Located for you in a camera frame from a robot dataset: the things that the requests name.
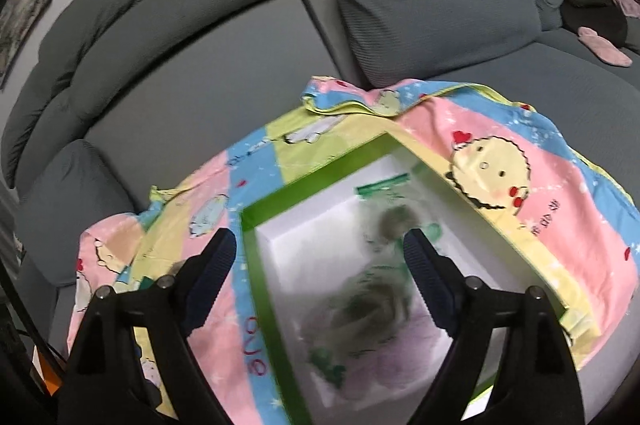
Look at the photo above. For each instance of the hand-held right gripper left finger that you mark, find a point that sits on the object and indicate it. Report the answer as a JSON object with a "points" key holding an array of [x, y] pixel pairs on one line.
{"points": [[210, 275]]}

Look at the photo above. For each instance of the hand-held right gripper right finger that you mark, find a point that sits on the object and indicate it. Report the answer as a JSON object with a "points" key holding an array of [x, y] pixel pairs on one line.
{"points": [[430, 275]]}

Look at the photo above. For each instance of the green cardboard box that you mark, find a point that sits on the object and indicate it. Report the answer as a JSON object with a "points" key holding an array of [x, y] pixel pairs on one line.
{"points": [[265, 265]]}

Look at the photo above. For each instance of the cartoon printed blanket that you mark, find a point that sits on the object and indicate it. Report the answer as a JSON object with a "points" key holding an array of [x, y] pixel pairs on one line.
{"points": [[550, 225]]}

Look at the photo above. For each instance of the grey ribbed sofa cushion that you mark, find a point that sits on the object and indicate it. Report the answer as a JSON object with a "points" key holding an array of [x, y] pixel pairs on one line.
{"points": [[65, 215], [425, 15]]}

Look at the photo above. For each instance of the orange object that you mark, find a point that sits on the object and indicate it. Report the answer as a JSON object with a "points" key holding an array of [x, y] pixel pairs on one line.
{"points": [[47, 377]]}

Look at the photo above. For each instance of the grey sofa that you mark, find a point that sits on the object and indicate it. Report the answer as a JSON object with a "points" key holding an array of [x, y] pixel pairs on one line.
{"points": [[225, 70]]}

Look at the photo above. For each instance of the pink slipper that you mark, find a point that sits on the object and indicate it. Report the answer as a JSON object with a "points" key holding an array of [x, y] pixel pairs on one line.
{"points": [[602, 47]]}

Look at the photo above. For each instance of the black cloth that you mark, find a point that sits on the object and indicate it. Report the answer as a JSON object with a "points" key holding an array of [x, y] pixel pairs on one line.
{"points": [[595, 12]]}

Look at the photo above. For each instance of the framed landscape picture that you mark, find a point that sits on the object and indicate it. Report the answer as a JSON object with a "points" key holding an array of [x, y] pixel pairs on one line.
{"points": [[20, 20]]}

